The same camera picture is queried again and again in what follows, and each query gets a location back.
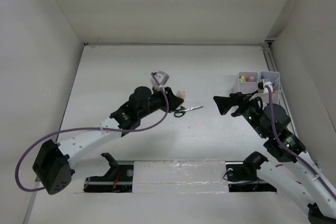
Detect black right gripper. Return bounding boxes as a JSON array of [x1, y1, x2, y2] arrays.
[[213, 89, 267, 138]]

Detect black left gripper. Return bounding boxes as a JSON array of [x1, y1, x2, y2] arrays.
[[138, 84, 182, 119]]

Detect black handled scissors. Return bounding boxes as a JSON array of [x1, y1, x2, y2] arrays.
[[174, 106, 203, 118]]

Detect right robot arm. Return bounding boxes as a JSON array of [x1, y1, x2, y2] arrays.
[[213, 92, 335, 223]]

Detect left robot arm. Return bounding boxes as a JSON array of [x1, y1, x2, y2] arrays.
[[33, 87, 184, 195]]

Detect white divided container left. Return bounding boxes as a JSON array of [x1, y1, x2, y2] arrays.
[[233, 72, 259, 94]]

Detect white divided container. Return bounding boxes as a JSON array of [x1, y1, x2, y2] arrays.
[[233, 72, 259, 94], [258, 71, 281, 104]]

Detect white divided container right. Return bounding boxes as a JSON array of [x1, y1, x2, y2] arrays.
[[258, 71, 281, 104]]

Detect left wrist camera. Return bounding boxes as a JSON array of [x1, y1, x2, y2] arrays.
[[150, 71, 170, 90]]

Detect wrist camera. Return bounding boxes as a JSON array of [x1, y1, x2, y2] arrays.
[[150, 71, 170, 90], [250, 79, 274, 103]]

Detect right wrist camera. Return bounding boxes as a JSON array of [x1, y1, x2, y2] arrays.
[[250, 79, 274, 103]]

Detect aluminium rail right side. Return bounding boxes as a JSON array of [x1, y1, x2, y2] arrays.
[[262, 40, 298, 135]]

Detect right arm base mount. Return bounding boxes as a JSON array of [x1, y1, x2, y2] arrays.
[[223, 152, 277, 193]]

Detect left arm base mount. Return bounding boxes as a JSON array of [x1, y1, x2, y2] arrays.
[[83, 153, 134, 193]]

